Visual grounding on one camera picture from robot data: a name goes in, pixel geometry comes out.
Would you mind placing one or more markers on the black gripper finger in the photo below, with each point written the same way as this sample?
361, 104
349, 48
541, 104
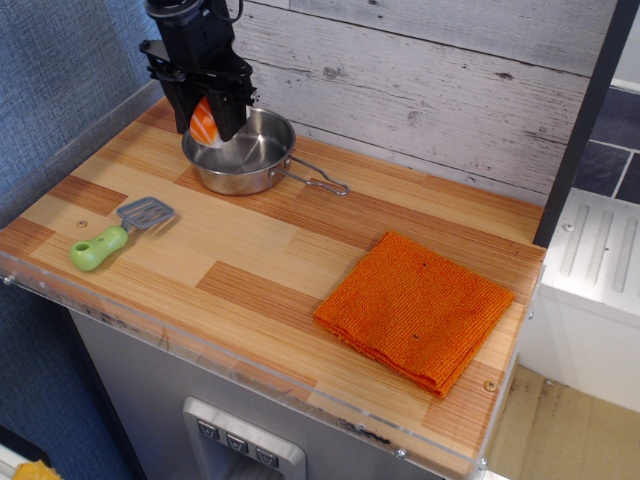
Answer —
229, 110
184, 96

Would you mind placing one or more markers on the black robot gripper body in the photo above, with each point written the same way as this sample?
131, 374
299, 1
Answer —
196, 41

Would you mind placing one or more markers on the orange white toy half bun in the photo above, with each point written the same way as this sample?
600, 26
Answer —
203, 128

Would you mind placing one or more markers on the stainless steel pot with handle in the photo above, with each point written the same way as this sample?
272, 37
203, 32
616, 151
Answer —
258, 157

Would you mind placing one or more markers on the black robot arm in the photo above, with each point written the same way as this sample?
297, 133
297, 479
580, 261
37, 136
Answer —
194, 60

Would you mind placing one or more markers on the folded orange cloth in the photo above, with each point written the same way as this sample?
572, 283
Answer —
415, 312

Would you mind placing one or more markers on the clear acrylic table edge guard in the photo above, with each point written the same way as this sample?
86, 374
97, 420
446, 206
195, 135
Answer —
250, 347

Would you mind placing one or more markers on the silver dispenser panel with buttons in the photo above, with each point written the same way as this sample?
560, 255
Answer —
227, 447

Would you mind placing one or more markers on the yellow object at corner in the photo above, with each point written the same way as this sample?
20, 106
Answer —
35, 471

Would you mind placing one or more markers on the white grooved side cabinet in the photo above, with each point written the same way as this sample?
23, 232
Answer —
583, 325

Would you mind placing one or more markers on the green handled grey toy spatula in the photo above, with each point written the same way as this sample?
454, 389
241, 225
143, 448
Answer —
141, 214

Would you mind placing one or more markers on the dark grey right post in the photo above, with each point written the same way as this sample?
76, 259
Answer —
609, 56

